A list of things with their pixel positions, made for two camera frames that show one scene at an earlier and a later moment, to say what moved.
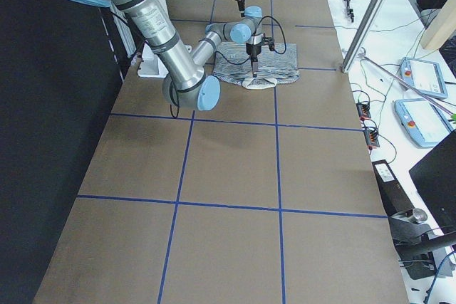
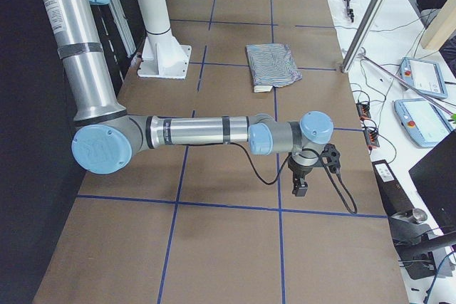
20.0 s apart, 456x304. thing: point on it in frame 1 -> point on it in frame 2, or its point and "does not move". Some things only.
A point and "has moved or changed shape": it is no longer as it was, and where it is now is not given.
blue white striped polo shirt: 232,64 has moved or changed shape
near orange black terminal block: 371,138 does not move
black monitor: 434,174 does not move
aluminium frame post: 368,22 does not move
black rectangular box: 395,198 does not move
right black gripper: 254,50 -> 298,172
